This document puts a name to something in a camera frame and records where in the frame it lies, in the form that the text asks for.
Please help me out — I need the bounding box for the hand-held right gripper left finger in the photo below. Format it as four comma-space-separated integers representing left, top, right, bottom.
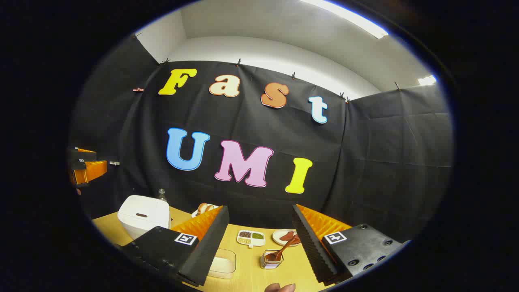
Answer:
116, 206, 230, 288

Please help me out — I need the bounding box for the clear container of rice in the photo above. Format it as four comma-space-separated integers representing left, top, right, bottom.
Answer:
207, 248, 237, 279

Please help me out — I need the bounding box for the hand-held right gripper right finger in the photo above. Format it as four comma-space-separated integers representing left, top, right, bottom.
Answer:
292, 204, 410, 285

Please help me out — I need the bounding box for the white round plate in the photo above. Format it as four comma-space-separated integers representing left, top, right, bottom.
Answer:
272, 229, 302, 247

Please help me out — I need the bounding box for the metal wire chopstick holder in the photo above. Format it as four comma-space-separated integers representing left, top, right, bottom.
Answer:
260, 249, 284, 270

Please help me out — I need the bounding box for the black backdrop cloth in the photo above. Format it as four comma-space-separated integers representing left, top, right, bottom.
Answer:
69, 34, 454, 244

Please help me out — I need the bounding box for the white divided grain dish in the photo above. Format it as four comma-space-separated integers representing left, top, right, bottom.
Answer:
237, 230, 266, 248

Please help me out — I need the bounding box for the white rice cooker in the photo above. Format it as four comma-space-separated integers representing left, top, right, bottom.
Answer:
118, 195, 171, 240

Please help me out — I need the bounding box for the brown wooden spoon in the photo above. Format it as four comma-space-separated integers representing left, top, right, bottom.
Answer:
266, 235, 299, 262

